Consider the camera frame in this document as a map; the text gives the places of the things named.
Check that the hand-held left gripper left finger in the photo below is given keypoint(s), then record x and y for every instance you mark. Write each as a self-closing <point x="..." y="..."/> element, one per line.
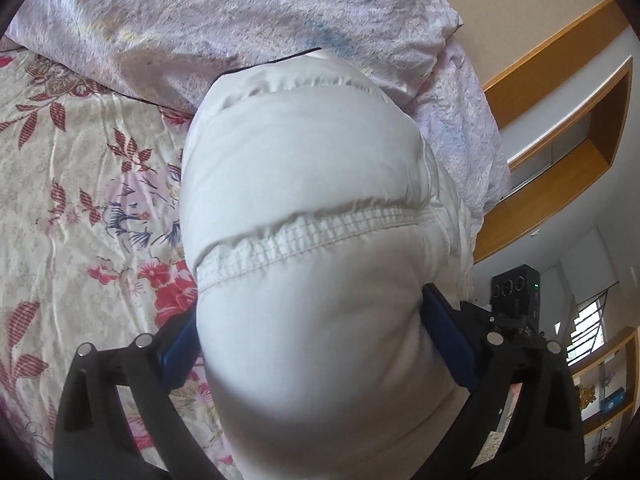
<point x="182" y="350"/>

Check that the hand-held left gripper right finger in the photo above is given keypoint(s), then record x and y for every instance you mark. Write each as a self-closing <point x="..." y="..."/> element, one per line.
<point x="445" y="330"/>

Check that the white pillow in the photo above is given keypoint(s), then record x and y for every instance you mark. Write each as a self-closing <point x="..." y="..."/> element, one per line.
<point x="310" y="185"/>

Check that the wooden shelving unit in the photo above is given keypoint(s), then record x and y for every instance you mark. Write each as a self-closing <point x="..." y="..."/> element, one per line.
<point x="620" y="350"/>

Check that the orange ornament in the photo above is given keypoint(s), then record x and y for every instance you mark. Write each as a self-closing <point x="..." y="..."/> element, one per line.
<point x="586" y="400"/>

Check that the blue box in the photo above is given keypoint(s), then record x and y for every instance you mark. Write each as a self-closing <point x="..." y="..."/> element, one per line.
<point x="614" y="402"/>

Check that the floral bedsheet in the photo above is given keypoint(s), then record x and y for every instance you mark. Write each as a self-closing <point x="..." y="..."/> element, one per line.
<point x="75" y="185"/>

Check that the large pale pink pillow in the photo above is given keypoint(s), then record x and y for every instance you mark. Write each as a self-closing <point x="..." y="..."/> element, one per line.
<point x="200" y="20"/>

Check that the wooden wall shelf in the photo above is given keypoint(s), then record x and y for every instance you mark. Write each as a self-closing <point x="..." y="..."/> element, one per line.
<point x="550" y="195"/>

